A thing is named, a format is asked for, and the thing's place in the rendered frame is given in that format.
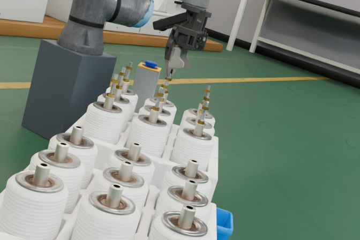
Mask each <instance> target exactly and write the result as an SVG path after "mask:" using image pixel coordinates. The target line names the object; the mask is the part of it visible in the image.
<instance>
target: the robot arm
mask: <svg viewBox="0 0 360 240"><path fill-rule="evenodd" d="M209 1H210V0H182V2H184V3H182V5H181V8H183V9H186V12H184V13H180V14H177V15H174V16H171V17H168V18H164V19H159V20H157V21H154V22H153V28H154V30H158V31H166V30H167V29H170V28H172V30H171V32H170V35H169V39H168V41H167V44H166V49H165V56H164V58H165V67H166V75H167V77H169V76H170V74H171V77H172V76H173V74H174V73H175V71H176V69H189V68H190V67H191V62H190V61H189V60H188V59H187V54H188V50H192V51H204V47H205V44H206V40H207V37H208V33H207V31H206V32H205V31H204V30H205V26H206V22H207V18H208V17H209V18H210V17H211V15H212V13H210V12H207V11H206V10H205V9H207V8H208V5H209ZM153 11H154V0H73V1H72V5H71V10H70V14H69V18H68V21H67V23H66V25H65V27H64V28H63V30H62V32H61V34H60V35H59V36H58V40H57V44H58V45H60V46H62V47H64V48H67V49H70V50H73V51H76V52H79V53H83V54H89V55H97V56H100V55H102V54H103V50H104V46H103V28H104V24H105V21H106V22H109V23H114V24H119V25H123V26H126V27H135V28H140V27H143V26H144V25H145V24H146V23H148V21H149V20H150V18H151V16H152V14H153ZM176 45H178V46H177V47H175V46H176Z"/></svg>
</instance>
